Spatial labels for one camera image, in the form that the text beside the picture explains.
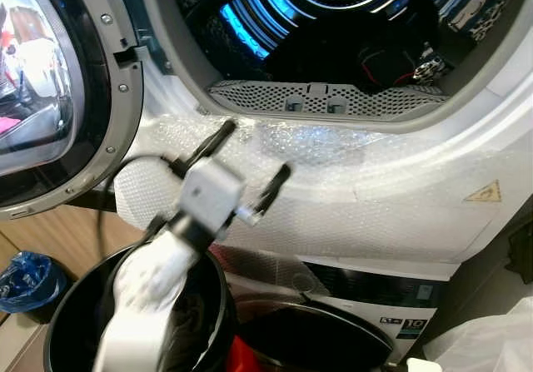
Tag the black round laundry basket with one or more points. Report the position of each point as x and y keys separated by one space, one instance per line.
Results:
x=71 y=330

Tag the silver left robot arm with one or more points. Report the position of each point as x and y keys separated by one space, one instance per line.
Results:
x=141 y=305

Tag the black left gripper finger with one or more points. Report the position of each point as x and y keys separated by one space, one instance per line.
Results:
x=213 y=144
x=273 y=189

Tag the red cloth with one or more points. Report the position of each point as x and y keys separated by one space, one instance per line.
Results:
x=241 y=357

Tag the dark clothes pile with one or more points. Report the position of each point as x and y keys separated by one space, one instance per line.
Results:
x=187 y=322

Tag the yellow triangle warning sticker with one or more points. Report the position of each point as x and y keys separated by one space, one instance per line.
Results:
x=485 y=195

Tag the black white patterned garment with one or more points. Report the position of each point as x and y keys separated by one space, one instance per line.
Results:
x=500 y=14

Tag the white translucent plastic bag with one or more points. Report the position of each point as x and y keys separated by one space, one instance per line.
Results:
x=491 y=343

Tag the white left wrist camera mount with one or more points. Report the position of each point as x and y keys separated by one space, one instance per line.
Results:
x=208 y=195

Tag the round glass dryer door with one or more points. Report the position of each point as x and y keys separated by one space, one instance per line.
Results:
x=112 y=97

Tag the white front-load washing machine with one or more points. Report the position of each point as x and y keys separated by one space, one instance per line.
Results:
x=375 y=293

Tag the bin with blue bag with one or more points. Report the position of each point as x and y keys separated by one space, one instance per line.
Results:
x=29 y=276

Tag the clear bubble wrap sheet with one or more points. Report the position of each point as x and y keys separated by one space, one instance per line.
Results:
x=375 y=222

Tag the white front-load dryer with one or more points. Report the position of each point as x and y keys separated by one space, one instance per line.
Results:
x=416 y=164

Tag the grey perforated lint filter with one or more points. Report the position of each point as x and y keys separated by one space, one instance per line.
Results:
x=250 y=101

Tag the black garment with red stitching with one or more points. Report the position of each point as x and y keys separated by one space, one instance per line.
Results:
x=391 y=64

